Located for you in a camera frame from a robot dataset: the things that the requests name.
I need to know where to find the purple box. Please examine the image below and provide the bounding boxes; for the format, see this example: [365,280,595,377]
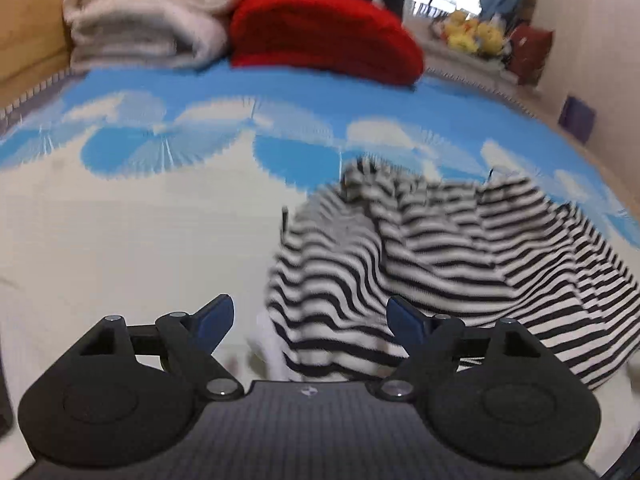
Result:
[558,96,597,144]

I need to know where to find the black object at bedside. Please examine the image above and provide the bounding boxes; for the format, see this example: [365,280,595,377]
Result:
[0,363,14,438]

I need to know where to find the red knitted blanket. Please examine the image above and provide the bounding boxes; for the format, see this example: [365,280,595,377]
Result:
[230,0,424,87]

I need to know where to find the dark red cushion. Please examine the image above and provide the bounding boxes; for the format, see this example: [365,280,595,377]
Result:
[506,23,554,86]

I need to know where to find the black white striped garment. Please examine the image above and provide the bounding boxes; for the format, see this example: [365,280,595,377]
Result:
[259,158,639,388]

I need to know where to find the folded grey white quilt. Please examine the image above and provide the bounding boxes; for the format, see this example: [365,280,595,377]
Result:
[62,0,241,70]

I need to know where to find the wooden bed frame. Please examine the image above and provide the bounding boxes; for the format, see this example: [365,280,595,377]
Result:
[0,0,70,106]

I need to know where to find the blue white patterned bedspread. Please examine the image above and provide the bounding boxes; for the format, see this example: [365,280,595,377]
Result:
[1,64,639,479]

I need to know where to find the yellow plush toys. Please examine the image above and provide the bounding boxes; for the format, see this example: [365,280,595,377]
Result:
[431,10,509,58]

